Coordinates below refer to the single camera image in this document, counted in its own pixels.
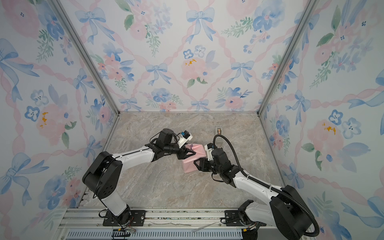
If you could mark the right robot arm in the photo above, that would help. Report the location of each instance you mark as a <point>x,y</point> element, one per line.
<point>283,206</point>

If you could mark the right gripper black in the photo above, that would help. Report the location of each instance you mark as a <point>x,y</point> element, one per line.
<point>204,163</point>

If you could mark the aluminium frame rail front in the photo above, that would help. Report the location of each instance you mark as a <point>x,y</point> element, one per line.
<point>189,218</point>

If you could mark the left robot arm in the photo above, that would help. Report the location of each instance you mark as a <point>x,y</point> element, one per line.
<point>103,175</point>

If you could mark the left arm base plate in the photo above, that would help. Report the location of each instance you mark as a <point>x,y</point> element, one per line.
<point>132,218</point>

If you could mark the purple pink wrapping paper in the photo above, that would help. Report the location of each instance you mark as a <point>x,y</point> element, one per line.
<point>188,163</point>

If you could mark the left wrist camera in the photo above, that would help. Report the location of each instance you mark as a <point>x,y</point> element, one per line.
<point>184,138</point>

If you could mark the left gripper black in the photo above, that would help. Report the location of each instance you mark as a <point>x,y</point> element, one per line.
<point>183,156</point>

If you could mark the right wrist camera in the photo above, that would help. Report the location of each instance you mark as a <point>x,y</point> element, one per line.
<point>209,149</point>

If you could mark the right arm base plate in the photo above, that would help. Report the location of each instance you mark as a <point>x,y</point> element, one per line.
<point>235,218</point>

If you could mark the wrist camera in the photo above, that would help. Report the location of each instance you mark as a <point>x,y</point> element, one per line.
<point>209,149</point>
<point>184,138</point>

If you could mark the vented cable duct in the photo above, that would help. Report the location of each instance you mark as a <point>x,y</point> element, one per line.
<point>155,234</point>

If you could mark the left aluminium corner post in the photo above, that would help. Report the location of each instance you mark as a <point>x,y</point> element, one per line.
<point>80,47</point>

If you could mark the right aluminium corner post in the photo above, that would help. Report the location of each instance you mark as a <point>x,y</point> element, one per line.
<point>291,47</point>

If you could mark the aluminium corner post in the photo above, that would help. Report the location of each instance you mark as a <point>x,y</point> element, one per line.
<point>291,47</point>
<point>80,47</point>

